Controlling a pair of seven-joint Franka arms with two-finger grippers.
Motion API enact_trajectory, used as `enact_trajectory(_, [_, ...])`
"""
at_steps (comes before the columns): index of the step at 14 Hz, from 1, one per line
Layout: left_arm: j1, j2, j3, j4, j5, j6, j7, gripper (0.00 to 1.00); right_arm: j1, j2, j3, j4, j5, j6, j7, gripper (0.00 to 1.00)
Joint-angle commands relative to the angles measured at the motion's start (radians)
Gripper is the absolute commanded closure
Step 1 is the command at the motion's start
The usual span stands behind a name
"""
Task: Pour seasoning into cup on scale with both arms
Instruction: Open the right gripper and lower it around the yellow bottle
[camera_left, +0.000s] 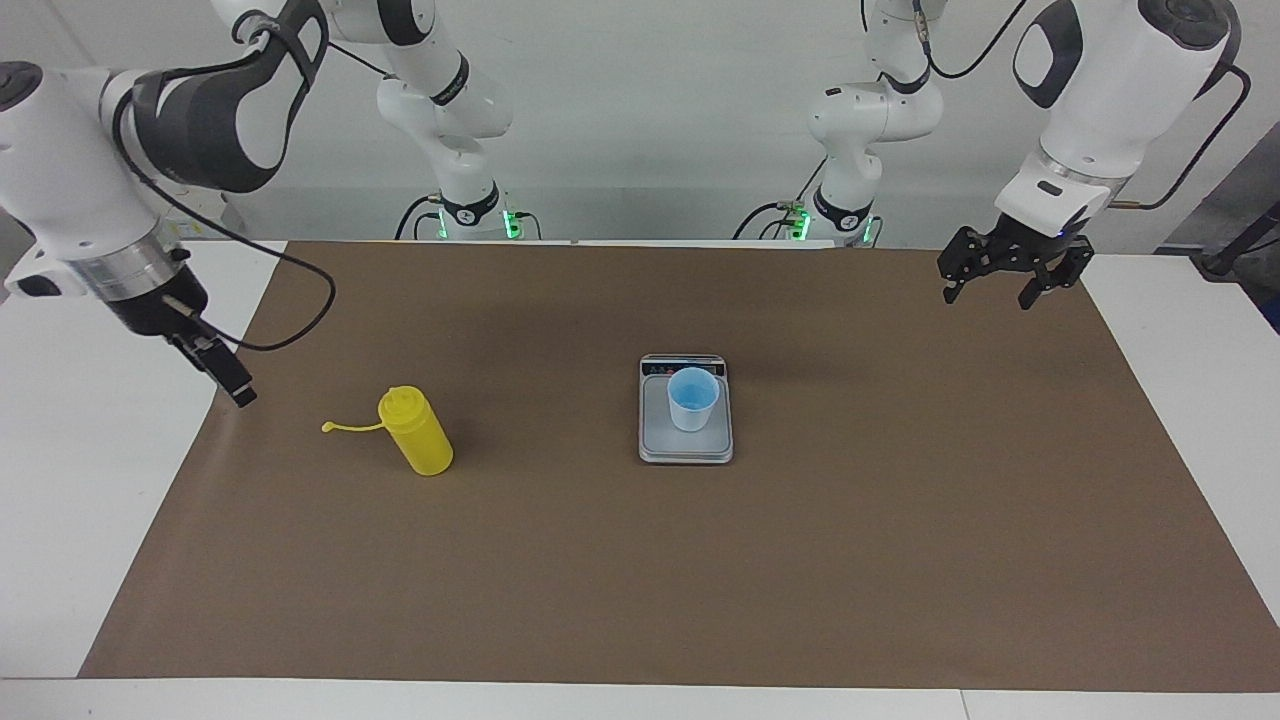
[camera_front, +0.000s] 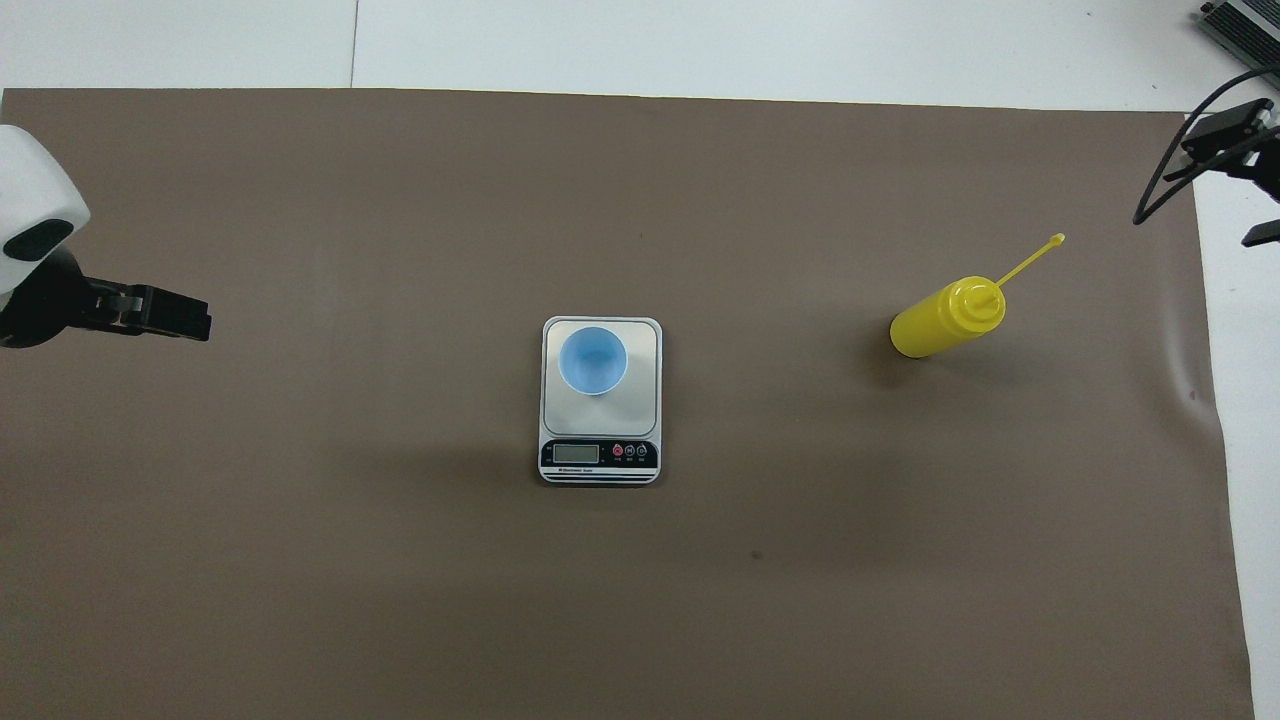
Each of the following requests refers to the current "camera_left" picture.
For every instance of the black clamp stand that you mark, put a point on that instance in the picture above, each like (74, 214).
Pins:
(1235, 250)

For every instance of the light blue plastic cup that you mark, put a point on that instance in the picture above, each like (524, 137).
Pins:
(692, 405)

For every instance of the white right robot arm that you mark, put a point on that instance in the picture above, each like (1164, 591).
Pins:
(70, 170)

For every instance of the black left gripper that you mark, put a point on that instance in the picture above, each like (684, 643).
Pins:
(1020, 250)

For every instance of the yellow squeeze bottle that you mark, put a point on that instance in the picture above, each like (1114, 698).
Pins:
(420, 438)

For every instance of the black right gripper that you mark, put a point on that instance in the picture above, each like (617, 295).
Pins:
(155, 305)

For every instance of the brown table mat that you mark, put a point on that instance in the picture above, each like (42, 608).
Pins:
(640, 580)

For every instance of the silver digital kitchen scale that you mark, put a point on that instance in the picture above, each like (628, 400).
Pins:
(686, 448)

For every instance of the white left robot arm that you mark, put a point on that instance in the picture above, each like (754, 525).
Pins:
(1110, 100)

